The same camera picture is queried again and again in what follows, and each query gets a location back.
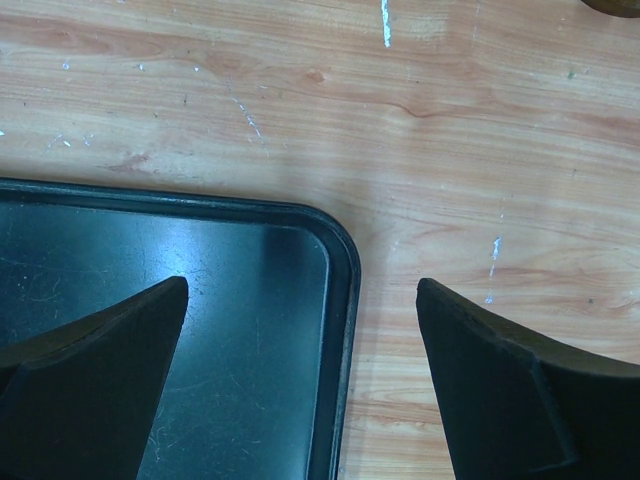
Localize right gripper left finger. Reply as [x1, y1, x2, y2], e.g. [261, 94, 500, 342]
[1, 276, 189, 479]

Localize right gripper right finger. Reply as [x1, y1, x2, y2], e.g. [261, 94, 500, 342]
[416, 278, 639, 479]

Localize brown wooden coaster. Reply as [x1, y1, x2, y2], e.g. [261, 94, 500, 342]
[583, 0, 640, 18]

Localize black plastic tray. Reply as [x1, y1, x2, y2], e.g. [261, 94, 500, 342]
[1, 179, 360, 479]

